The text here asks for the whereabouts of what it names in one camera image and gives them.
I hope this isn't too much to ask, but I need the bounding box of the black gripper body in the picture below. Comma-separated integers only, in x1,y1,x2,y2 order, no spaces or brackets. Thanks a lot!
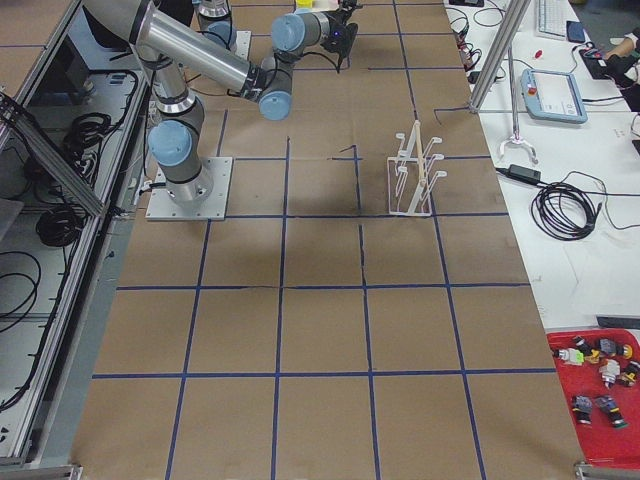
323,7,358,53

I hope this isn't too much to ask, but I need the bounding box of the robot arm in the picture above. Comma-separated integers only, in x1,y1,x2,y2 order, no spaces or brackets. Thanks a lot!
192,1,362,60
83,1,292,204

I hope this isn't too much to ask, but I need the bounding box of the cream plastic tray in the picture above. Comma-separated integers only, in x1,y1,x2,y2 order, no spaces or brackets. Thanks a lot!
295,0,341,11

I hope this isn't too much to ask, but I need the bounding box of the metal reach grabber tool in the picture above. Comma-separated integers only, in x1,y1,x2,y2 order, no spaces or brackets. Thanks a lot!
498,46,538,165

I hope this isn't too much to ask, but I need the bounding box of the white keyboard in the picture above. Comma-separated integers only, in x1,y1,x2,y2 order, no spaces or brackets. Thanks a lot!
534,0,585,43

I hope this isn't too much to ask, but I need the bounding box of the blue teach pendant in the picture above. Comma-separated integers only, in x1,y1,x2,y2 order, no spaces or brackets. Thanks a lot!
521,68,588,124

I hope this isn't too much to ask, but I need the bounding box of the black power adapter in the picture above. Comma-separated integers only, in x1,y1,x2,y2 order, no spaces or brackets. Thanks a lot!
507,164,541,185

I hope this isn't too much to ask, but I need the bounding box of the red parts tray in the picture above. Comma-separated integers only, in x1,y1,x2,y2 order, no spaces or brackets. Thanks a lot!
547,329,639,470

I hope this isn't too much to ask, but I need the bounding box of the white wire cup rack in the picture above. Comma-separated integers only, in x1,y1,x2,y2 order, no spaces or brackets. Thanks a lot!
386,120,447,217

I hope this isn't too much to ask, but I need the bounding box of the aluminium frame post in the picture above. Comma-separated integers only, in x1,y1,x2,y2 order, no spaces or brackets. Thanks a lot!
469,0,530,113

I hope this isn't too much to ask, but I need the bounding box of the coiled black cable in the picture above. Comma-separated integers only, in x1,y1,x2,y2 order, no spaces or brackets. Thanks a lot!
530,171,640,242

